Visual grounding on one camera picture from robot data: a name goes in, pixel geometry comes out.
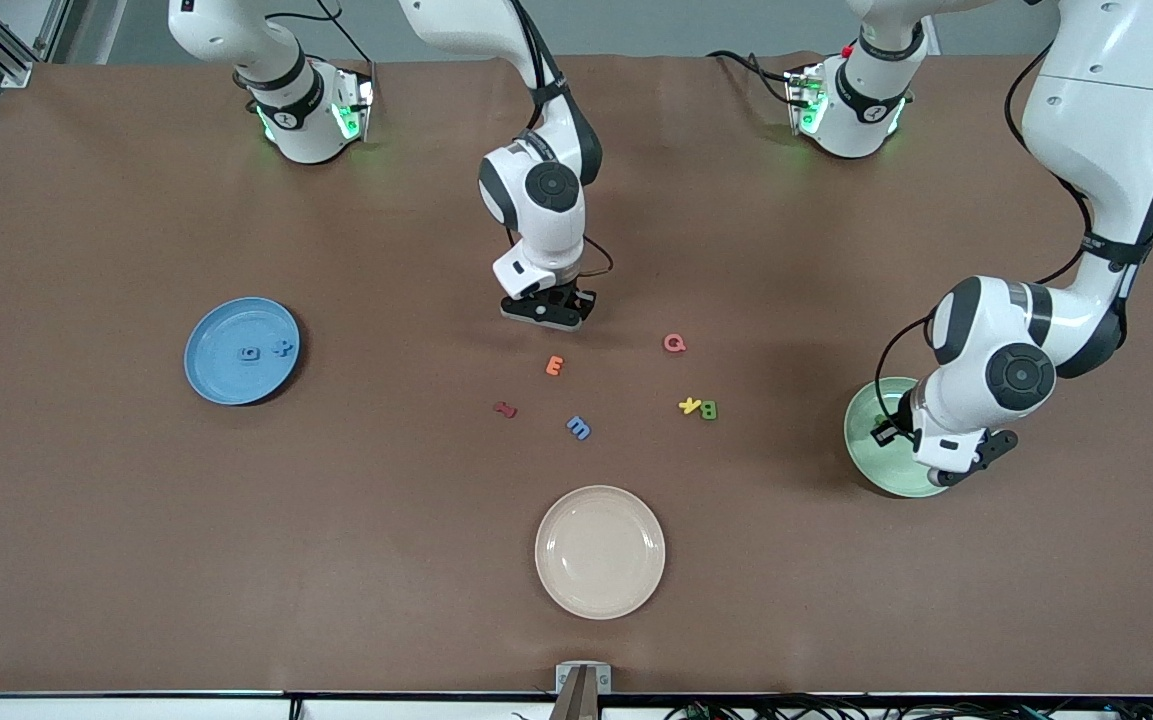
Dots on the blue foam letter m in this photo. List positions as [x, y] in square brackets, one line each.
[578, 428]

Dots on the green foam letter B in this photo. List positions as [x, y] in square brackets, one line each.
[708, 410]

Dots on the blue foam letter x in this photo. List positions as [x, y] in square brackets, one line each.
[283, 348]

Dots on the blue foam letter a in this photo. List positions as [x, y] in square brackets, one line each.
[250, 352]

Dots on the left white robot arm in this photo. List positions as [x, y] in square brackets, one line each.
[1096, 120]

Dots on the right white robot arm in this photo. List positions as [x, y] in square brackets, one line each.
[301, 140]

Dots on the green round plate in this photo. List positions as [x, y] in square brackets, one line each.
[861, 460]

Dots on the orange foam letter E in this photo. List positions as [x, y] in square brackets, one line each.
[555, 366]

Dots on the red foam letter Q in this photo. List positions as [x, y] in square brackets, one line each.
[674, 343]

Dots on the red foam letter I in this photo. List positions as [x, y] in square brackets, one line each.
[505, 409]

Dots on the yellow foam letter x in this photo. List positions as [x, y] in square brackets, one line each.
[689, 405]

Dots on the beige round plate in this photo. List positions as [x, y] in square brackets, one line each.
[600, 552]

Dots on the blue round plate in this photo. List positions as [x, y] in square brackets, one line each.
[226, 375]

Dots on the brown table mat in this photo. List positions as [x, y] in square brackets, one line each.
[136, 560]

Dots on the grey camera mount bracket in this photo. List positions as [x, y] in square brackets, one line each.
[583, 690]

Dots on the white table edge rail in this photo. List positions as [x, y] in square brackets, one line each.
[136, 710]

